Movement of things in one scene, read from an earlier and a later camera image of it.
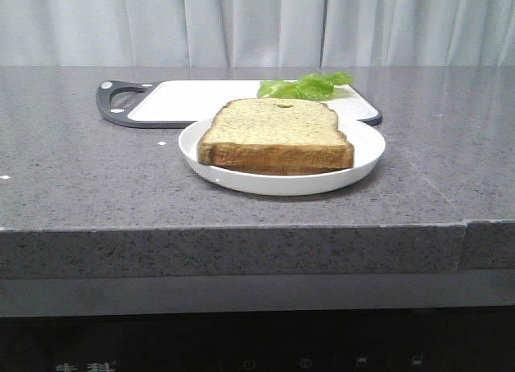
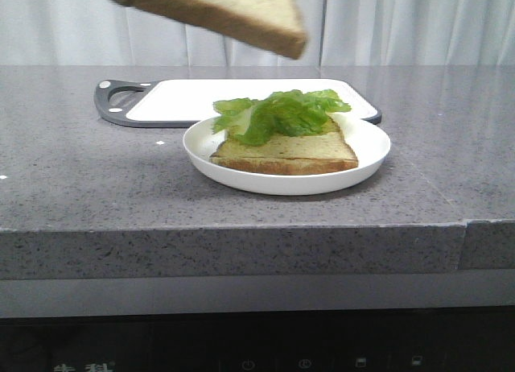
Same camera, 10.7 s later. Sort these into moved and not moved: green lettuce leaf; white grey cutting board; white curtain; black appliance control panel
Moved: green lettuce leaf
Not moved: white grey cutting board; black appliance control panel; white curtain
